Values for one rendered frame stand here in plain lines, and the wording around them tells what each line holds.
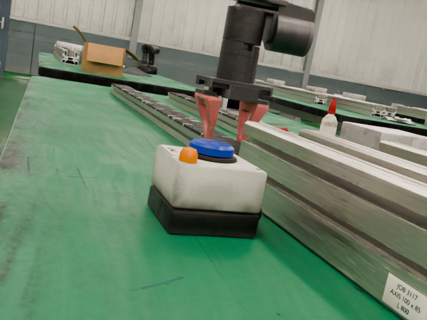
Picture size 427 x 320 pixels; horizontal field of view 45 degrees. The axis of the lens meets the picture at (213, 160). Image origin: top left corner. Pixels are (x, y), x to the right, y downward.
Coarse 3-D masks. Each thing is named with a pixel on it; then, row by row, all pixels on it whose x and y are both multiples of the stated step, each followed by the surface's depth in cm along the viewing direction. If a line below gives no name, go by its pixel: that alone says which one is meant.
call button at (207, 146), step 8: (192, 144) 45; (200, 144) 44; (208, 144) 44; (216, 144) 45; (224, 144) 46; (200, 152) 44; (208, 152) 44; (216, 152) 44; (224, 152) 44; (232, 152) 45
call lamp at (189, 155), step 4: (184, 148) 42; (188, 148) 42; (192, 148) 42; (180, 152) 42; (184, 152) 42; (188, 152) 42; (192, 152) 42; (196, 152) 42; (180, 156) 42; (184, 156) 42; (188, 156) 42; (192, 156) 42; (196, 156) 42; (180, 160) 42; (184, 160) 42; (188, 160) 42; (192, 160) 42; (196, 160) 42
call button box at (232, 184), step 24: (168, 168) 44; (192, 168) 42; (216, 168) 42; (240, 168) 43; (168, 192) 43; (192, 192) 42; (216, 192) 43; (240, 192) 43; (168, 216) 42; (192, 216) 42; (216, 216) 43; (240, 216) 44
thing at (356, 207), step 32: (256, 128) 57; (256, 160) 56; (288, 160) 51; (320, 160) 44; (352, 160) 41; (384, 160) 48; (288, 192) 51; (320, 192) 44; (352, 192) 41; (384, 192) 36; (416, 192) 33; (288, 224) 48; (320, 224) 43; (352, 224) 39; (384, 224) 36; (416, 224) 34; (320, 256) 43; (352, 256) 39; (384, 256) 36; (416, 256) 33; (384, 288) 35; (416, 288) 33
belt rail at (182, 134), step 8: (120, 96) 151; (128, 96) 140; (128, 104) 139; (136, 104) 133; (144, 104) 121; (144, 112) 120; (152, 112) 113; (152, 120) 112; (160, 120) 109; (168, 120) 101; (168, 128) 100; (176, 128) 97; (184, 128) 91; (176, 136) 95; (184, 136) 92; (192, 136) 86; (200, 136) 82
